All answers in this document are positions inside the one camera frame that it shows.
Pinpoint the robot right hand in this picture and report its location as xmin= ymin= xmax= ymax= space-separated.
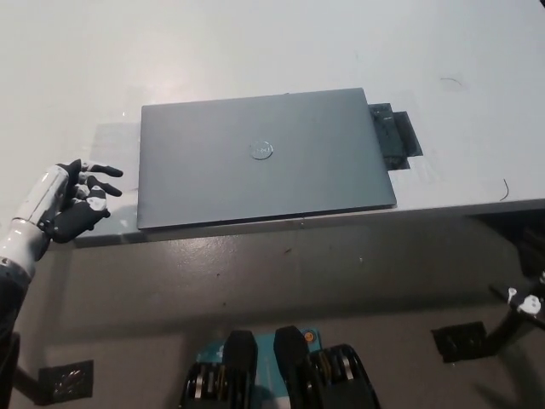
xmin=488 ymin=270 xmax=545 ymax=331

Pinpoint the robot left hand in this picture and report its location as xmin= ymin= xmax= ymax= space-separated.
xmin=9 ymin=158 xmax=124 ymax=245

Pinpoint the grey Dell laptop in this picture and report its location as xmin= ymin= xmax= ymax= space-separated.
xmin=135 ymin=87 xmax=399 ymax=232

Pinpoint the black table leg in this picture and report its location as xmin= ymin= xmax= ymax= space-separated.
xmin=484 ymin=308 xmax=523 ymax=356

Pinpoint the black floor tape patch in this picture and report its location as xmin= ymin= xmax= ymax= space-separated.
xmin=430 ymin=321 xmax=489 ymax=364
xmin=37 ymin=360 xmax=95 ymax=406

